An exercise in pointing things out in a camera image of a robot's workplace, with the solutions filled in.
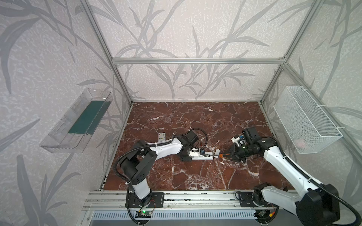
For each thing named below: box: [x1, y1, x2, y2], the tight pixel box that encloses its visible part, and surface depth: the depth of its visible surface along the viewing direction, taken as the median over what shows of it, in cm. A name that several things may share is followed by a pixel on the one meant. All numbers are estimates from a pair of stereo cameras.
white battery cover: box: [213, 148, 221, 158], surface depth 93 cm
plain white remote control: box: [191, 151, 214, 161], surface depth 90 cm
